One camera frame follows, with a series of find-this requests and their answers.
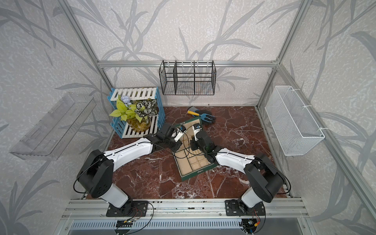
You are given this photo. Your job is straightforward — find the black wire wall basket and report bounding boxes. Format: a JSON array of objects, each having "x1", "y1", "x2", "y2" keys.
[{"x1": 159, "y1": 61, "x2": 217, "y2": 96}]

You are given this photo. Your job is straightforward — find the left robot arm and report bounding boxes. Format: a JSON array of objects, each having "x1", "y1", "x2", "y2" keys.
[{"x1": 75, "y1": 123, "x2": 187, "y2": 210}]

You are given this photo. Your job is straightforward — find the green jewelry box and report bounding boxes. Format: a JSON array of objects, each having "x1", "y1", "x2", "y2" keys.
[{"x1": 173, "y1": 117, "x2": 217, "y2": 181}]

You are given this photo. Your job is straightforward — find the clear acrylic wall shelf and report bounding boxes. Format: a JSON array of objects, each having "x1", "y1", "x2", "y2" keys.
[{"x1": 9, "y1": 93, "x2": 96, "y2": 161}]

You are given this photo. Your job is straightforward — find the blue white picket plant stand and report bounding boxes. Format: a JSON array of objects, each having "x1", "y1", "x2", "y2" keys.
[{"x1": 107, "y1": 87, "x2": 165, "y2": 139}]

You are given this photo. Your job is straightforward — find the white mesh wall basket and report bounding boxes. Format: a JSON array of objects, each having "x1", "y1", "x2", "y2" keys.
[{"x1": 265, "y1": 86, "x2": 325, "y2": 156}]

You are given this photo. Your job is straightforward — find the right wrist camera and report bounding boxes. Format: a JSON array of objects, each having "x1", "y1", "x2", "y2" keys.
[{"x1": 192, "y1": 123, "x2": 202, "y2": 141}]

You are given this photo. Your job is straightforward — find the blue fork yellow handle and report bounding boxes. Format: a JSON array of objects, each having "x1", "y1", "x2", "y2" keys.
[{"x1": 187, "y1": 110, "x2": 215, "y2": 123}]

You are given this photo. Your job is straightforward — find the glass vase with artificial plants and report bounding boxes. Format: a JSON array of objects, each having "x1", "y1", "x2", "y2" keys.
[{"x1": 109, "y1": 96, "x2": 158, "y2": 132}]

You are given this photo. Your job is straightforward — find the black blue garden glove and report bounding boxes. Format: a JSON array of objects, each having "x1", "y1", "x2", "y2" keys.
[{"x1": 187, "y1": 106, "x2": 216, "y2": 125}]

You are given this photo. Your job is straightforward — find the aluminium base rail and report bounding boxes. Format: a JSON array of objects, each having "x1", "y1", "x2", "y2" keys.
[{"x1": 55, "y1": 198, "x2": 315, "y2": 235}]

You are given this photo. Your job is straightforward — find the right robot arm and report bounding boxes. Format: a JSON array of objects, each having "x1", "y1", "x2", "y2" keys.
[{"x1": 193, "y1": 131, "x2": 287, "y2": 213}]

